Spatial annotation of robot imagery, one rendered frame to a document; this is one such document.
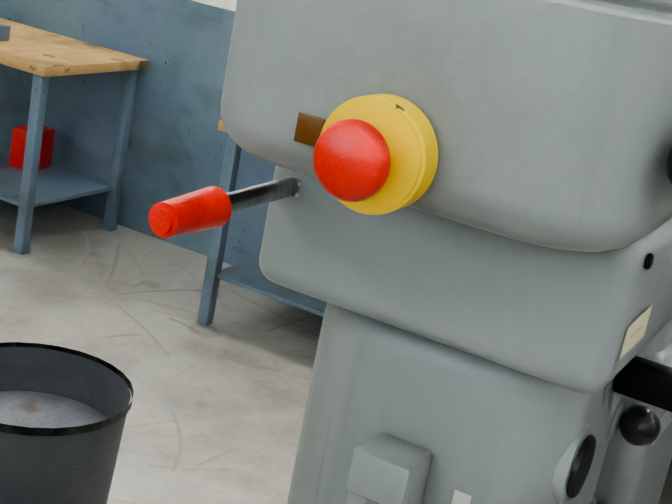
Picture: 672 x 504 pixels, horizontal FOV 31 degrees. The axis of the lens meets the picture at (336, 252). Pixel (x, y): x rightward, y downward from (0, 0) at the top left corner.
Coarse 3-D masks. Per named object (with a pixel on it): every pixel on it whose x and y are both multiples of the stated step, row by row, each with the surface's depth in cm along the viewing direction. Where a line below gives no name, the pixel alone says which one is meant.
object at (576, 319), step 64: (320, 192) 76; (320, 256) 77; (384, 256) 75; (448, 256) 73; (512, 256) 71; (576, 256) 69; (640, 256) 69; (384, 320) 76; (448, 320) 74; (512, 320) 72; (576, 320) 70; (640, 320) 74; (576, 384) 71
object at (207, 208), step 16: (192, 192) 67; (208, 192) 68; (224, 192) 69; (240, 192) 71; (256, 192) 72; (272, 192) 74; (288, 192) 76; (160, 208) 65; (176, 208) 65; (192, 208) 66; (208, 208) 67; (224, 208) 68; (240, 208) 71; (160, 224) 65; (176, 224) 65; (192, 224) 66; (208, 224) 67; (224, 224) 69
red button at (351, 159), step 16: (336, 128) 59; (352, 128) 59; (368, 128) 59; (320, 144) 59; (336, 144) 59; (352, 144) 58; (368, 144) 58; (384, 144) 59; (320, 160) 59; (336, 160) 59; (352, 160) 58; (368, 160) 58; (384, 160) 58; (320, 176) 60; (336, 176) 59; (352, 176) 59; (368, 176) 58; (384, 176) 59; (336, 192) 59; (352, 192) 59; (368, 192) 59
